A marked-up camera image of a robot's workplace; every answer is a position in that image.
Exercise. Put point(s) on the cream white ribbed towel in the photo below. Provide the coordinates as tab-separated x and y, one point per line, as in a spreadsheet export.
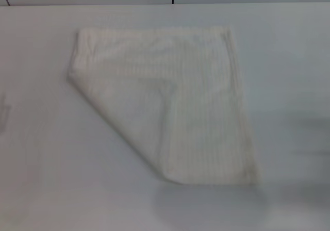
180	99

